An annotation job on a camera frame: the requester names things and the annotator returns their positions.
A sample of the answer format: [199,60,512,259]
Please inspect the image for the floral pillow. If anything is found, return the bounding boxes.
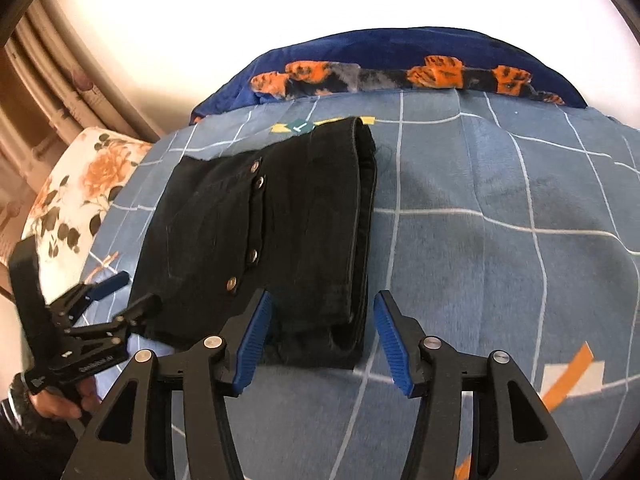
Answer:
[22,127,156,307]

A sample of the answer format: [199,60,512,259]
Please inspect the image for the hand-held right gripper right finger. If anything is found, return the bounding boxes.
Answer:
[372,290,583,480]

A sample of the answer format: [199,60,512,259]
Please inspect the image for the blue checked blanket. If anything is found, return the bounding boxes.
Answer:
[75,85,640,480]

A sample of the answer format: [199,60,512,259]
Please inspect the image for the beige curtain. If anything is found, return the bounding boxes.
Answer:
[0,0,162,241]

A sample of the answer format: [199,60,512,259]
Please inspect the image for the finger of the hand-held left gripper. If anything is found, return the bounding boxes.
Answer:
[67,294,163,348]
[47,270,130,320]

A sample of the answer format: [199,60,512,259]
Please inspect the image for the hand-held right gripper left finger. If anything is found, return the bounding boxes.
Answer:
[60,287,275,480]

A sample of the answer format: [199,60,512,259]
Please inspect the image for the person's left forearm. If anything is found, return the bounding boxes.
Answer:
[0,372,88,480]

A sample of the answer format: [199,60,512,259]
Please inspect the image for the black pants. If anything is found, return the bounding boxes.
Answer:
[127,116,379,371]

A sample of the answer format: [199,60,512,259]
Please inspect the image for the person's left hand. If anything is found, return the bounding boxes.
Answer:
[30,377,101,421]

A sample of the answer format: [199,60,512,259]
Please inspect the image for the navy orange patterned pillow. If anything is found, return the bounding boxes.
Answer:
[190,26,589,126]

